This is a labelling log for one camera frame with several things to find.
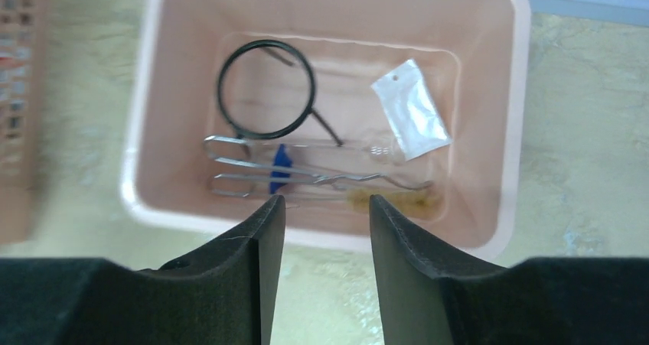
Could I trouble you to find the small clear glass dish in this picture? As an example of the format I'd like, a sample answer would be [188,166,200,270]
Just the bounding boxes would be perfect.
[361,131,406,166]

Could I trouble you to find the brown test tube brush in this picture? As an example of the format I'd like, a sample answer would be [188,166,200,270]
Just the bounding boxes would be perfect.
[283,187,442,220]

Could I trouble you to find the metal crucible tongs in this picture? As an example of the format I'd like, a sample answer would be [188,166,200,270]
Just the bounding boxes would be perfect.
[202,135,434,195]

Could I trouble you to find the black wire tripod stand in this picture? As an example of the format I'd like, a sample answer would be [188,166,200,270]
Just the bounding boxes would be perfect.
[214,39,344,147]

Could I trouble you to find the blue plastic hexagonal piece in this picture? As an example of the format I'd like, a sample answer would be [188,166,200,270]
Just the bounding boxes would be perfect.
[269,144,292,196]

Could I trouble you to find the peach slotted file organizer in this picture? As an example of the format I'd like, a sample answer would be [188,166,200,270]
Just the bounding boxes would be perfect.
[1,0,49,244]

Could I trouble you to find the pink plastic bin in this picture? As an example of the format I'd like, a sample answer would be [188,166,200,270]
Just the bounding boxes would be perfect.
[120,0,531,260]

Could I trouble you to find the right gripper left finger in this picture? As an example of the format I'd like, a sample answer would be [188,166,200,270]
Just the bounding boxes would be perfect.
[1,196,285,344]

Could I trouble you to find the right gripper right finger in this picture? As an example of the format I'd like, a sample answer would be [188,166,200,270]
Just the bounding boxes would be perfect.
[369,195,648,344]

